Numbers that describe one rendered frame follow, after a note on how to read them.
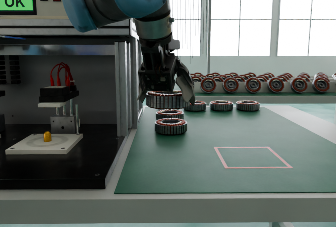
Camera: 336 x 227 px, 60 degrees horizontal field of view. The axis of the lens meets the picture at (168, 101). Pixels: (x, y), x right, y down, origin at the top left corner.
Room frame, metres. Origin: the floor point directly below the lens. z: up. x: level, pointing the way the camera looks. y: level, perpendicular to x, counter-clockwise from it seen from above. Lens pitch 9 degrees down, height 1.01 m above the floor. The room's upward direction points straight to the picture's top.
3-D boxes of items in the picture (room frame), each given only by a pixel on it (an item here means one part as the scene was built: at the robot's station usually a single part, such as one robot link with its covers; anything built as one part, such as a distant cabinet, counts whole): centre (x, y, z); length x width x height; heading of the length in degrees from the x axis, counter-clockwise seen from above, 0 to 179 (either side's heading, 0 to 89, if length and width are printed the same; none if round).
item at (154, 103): (0.73, 0.00, 0.90); 0.11 x 0.11 x 0.04
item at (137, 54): (1.17, 0.13, 0.91); 0.28 x 0.03 x 0.32; 1
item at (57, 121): (0.91, 0.33, 0.80); 0.07 x 0.05 x 0.06; 91
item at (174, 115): (1.15, -0.01, 0.77); 0.11 x 0.11 x 0.04
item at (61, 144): (0.76, 0.33, 0.78); 0.15 x 0.15 x 0.01; 1
